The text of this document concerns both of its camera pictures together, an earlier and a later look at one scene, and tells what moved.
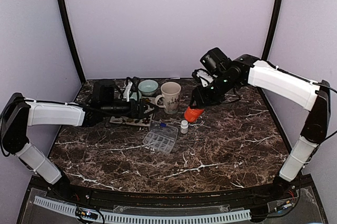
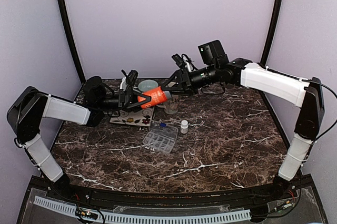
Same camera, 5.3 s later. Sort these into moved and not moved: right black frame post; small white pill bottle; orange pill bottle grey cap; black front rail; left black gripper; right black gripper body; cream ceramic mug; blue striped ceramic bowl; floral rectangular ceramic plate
Moved: right black gripper body; left black gripper; orange pill bottle grey cap
Not moved: cream ceramic mug; black front rail; small white pill bottle; floral rectangular ceramic plate; blue striped ceramic bowl; right black frame post
